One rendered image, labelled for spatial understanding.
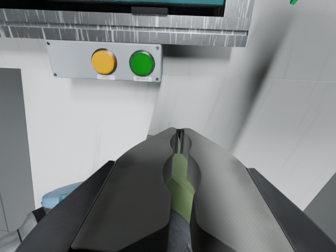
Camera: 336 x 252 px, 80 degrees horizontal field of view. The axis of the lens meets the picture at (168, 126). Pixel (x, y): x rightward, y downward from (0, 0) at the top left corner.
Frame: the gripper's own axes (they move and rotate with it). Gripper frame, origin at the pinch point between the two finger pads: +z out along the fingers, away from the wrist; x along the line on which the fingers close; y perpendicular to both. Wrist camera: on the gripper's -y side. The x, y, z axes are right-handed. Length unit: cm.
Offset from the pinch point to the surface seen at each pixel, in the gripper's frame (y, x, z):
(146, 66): 1.8, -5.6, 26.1
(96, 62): 1.4, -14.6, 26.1
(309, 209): 147, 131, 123
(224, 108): 13.8, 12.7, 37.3
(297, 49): -1.0, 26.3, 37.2
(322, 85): 7, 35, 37
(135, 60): 0.9, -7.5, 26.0
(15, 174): 124, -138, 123
